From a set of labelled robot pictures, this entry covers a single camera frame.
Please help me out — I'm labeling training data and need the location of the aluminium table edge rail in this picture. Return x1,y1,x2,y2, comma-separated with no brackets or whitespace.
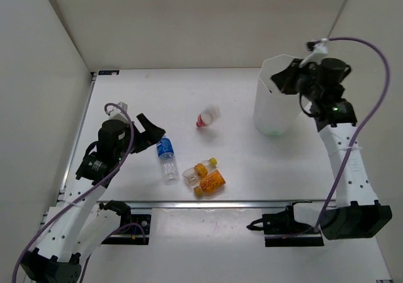
91,199,355,211

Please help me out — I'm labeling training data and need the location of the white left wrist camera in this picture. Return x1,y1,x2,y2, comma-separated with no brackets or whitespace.
105,101,128,123

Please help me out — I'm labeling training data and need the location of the orange label juice bottle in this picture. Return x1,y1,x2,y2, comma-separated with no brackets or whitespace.
193,170,226,197

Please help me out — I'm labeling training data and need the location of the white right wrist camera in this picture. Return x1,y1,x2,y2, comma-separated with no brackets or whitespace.
299,38,329,68

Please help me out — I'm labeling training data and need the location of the white octagonal bin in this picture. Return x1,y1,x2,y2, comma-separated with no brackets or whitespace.
253,54,301,136

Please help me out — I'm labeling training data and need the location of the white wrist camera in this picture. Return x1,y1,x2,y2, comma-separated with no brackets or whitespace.
105,101,128,123
299,38,329,68

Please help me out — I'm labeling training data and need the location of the clear bottle yellow cap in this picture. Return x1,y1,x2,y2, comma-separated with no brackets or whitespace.
182,158,217,187

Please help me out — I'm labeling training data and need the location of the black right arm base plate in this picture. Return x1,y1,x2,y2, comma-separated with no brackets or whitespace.
246,211,324,248

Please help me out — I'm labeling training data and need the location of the red label coke bottle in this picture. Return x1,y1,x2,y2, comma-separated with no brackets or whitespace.
196,105,220,128

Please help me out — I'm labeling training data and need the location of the small dark table sticker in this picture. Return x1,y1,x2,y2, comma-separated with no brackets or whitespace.
98,70,120,76

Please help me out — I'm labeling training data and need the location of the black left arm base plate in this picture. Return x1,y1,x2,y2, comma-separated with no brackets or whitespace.
99,200,152,245

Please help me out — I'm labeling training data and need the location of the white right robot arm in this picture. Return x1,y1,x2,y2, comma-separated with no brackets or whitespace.
271,58,392,240

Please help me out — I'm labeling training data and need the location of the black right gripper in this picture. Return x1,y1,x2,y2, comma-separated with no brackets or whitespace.
270,59,321,102

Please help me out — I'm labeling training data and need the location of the blue label water bottle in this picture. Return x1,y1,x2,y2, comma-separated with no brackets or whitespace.
156,135,179,183

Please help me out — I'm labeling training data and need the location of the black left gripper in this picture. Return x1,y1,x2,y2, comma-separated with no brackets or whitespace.
115,113,165,159

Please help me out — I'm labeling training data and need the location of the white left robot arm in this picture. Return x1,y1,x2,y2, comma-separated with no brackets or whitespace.
17,112,166,282

